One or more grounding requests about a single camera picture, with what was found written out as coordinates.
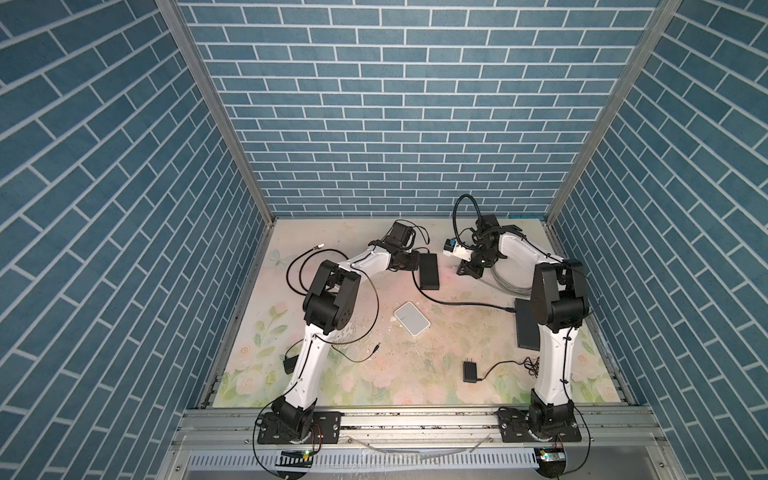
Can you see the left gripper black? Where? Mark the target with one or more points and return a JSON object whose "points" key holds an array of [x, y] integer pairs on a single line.
{"points": [[413, 260]]}

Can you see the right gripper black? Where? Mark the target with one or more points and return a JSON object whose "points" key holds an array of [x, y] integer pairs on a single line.
{"points": [[468, 270]]}

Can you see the black ribbed box device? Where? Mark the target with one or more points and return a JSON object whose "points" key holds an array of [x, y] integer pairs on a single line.
{"points": [[429, 278]]}

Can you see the dark grey network switch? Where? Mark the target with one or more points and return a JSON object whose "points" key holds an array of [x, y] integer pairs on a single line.
{"points": [[526, 326]]}

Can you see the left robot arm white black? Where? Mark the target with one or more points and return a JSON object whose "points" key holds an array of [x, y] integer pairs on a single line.
{"points": [[328, 307]]}

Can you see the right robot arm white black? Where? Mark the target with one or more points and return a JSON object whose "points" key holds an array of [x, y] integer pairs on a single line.
{"points": [[558, 304]]}

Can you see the white small router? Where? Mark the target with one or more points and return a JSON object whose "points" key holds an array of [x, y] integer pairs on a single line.
{"points": [[412, 319]]}

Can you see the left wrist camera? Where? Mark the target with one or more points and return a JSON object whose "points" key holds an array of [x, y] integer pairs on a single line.
{"points": [[401, 235]]}

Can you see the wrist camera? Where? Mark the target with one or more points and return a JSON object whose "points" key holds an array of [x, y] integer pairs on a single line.
{"points": [[401, 235], [453, 248]]}

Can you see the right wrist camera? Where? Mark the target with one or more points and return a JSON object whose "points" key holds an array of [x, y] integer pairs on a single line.
{"points": [[453, 248]]}

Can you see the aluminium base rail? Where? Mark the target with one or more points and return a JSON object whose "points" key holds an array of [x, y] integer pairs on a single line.
{"points": [[617, 442]]}

